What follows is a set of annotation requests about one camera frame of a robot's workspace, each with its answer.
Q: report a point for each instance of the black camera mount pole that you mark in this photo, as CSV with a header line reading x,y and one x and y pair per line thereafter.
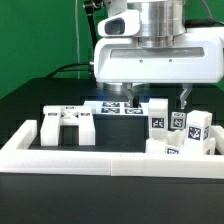
x,y
90,6

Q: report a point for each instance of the white U-shaped border frame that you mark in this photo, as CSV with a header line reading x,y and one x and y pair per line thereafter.
x,y
16,156

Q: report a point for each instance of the white sheet with tags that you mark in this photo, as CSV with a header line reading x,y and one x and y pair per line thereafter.
x,y
117,108

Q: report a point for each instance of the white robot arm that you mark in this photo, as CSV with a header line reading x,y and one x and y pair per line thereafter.
x,y
146,41

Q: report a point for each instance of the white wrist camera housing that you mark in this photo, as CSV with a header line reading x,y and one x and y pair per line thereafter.
x,y
121,25

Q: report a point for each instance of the small tagged white cube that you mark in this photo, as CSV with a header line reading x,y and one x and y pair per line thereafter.
x,y
178,120

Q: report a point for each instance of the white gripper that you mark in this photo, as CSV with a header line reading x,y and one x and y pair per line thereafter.
x,y
196,57

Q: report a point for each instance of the white chair back part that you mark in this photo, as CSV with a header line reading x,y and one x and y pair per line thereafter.
x,y
57,116

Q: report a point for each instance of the white chair seat part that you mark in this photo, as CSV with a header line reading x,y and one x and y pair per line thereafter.
x,y
176,143

